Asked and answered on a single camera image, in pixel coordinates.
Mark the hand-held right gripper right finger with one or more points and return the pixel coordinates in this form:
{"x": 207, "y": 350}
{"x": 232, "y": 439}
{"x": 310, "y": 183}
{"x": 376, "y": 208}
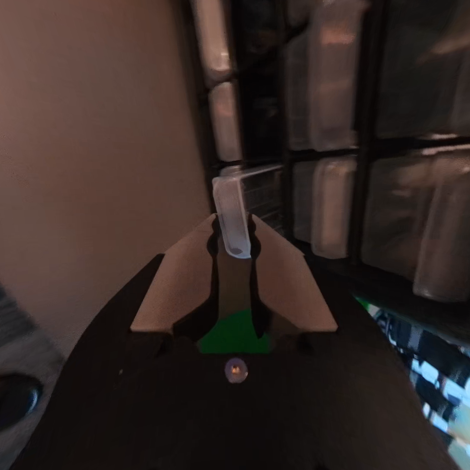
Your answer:
{"x": 293, "y": 290}

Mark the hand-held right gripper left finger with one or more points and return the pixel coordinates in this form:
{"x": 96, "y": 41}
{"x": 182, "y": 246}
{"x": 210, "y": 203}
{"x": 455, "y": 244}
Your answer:
{"x": 176, "y": 286}

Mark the green plastic bin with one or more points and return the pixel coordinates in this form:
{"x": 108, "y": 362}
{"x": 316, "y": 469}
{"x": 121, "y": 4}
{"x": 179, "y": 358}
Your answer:
{"x": 235, "y": 334}

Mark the clear plastic drawer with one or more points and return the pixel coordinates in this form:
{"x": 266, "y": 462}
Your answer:
{"x": 231, "y": 213}

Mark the black drawer cabinet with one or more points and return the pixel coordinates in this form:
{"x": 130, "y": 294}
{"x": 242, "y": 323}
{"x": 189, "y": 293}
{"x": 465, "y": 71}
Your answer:
{"x": 363, "y": 205}

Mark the grid of clear drawers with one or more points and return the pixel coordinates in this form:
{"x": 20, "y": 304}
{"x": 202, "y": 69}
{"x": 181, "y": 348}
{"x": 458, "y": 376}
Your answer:
{"x": 330, "y": 205}

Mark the dark rounded object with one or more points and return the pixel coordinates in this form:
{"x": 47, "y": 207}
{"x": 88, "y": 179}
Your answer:
{"x": 16, "y": 400}

